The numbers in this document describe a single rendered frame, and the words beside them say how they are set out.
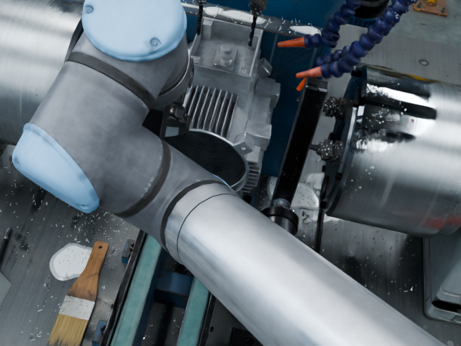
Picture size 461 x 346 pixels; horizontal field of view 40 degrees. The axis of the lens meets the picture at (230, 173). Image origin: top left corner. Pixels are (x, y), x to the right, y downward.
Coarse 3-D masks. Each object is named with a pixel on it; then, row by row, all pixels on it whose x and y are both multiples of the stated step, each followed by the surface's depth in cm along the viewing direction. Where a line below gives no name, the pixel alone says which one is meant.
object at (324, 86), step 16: (320, 80) 79; (304, 96) 79; (320, 96) 79; (304, 112) 81; (320, 112) 81; (304, 128) 83; (288, 144) 86; (304, 144) 86; (288, 160) 88; (304, 160) 88; (288, 176) 91; (288, 192) 94; (288, 208) 96
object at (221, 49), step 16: (208, 32) 102; (224, 32) 103; (240, 32) 102; (192, 48) 96; (208, 48) 102; (224, 48) 99; (240, 48) 103; (256, 48) 98; (208, 64) 99; (224, 64) 97; (240, 64) 100; (256, 64) 101; (208, 80) 96; (224, 80) 95; (240, 80) 95; (224, 96) 98; (240, 96) 97
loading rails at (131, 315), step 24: (144, 240) 101; (144, 264) 97; (120, 288) 93; (144, 288) 95; (168, 288) 103; (192, 288) 96; (120, 312) 93; (144, 312) 95; (192, 312) 93; (96, 336) 99; (120, 336) 89; (192, 336) 91
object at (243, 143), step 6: (192, 42) 106; (264, 60) 105; (258, 66) 105; (264, 66) 104; (270, 66) 106; (258, 72) 105; (264, 72) 105; (270, 72) 106; (246, 132) 94; (240, 138) 94; (246, 138) 93; (234, 144) 94; (240, 144) 93; (246, 144) 93; (252, 144) 94; (240, 150) 94; (246, 150) 94; (252, 150) 94; (240, 192) 103
